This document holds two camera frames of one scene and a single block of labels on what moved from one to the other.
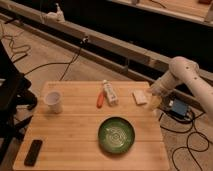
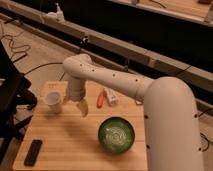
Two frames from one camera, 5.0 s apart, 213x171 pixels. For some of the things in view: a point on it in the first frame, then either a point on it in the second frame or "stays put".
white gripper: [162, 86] -> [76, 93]
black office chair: [14, 92] stays put
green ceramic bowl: [116, 135] stays put
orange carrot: [100, 99] stays put
